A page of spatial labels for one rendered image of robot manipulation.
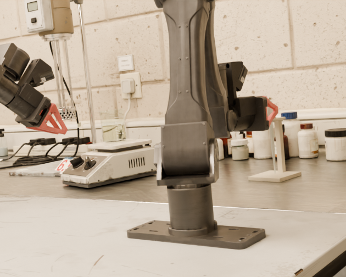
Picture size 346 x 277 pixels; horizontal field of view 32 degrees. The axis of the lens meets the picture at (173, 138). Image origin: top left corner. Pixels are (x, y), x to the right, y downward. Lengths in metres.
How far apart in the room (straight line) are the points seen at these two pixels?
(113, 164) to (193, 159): 0.58
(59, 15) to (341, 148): 0.87
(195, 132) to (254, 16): 0.96
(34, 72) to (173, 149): 0.64
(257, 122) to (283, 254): 0.46
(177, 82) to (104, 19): 1.25
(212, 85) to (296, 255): 0.37
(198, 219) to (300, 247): 0.14
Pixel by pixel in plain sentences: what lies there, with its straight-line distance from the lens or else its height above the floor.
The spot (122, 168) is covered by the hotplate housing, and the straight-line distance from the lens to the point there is 1.39.
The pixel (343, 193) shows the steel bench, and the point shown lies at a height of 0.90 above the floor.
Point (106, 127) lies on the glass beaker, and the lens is 1.44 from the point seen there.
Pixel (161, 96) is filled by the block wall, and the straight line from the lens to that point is 1.93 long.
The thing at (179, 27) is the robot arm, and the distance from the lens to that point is 0.88.
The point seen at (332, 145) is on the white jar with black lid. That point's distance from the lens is 1.44.
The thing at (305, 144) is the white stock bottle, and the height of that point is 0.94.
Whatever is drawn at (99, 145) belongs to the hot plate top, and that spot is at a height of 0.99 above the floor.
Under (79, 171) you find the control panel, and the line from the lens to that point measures 1.40.
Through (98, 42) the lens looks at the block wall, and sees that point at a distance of 2.10.
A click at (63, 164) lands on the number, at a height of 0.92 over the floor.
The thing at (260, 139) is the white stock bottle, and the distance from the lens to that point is 1.56.
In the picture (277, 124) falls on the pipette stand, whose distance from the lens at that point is 1.28.
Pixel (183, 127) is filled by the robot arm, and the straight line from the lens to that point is 0.83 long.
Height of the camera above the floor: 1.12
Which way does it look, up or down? 5 degrees down
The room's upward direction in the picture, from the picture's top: 5 degrees counter-clockwise
